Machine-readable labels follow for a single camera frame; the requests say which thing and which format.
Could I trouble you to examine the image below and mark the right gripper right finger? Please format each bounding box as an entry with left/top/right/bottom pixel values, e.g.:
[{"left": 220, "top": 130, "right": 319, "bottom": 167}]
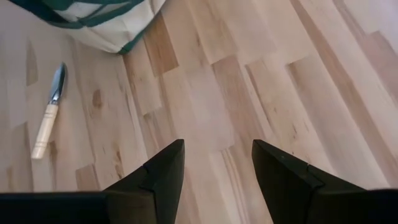
[{"left": 251, "top": 139, "right": 398, "bottom": 224}]

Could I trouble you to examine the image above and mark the steel trowel wooden handle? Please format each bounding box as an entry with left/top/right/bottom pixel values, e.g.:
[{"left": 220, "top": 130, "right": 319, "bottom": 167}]
[{"left": 30, "top": 62, "right": 68, "bottom": 160}]

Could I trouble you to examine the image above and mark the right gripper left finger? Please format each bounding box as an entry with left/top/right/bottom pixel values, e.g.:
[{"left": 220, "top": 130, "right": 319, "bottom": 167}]
[{"left": 0, "top": 139, "right": 186, "bottom": 224}]

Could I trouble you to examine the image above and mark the beige green gardening bag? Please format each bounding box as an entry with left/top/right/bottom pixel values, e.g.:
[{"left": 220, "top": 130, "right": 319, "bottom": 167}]
[{"left": 9, "top": 0, "right": 167, "bottom": 55}]

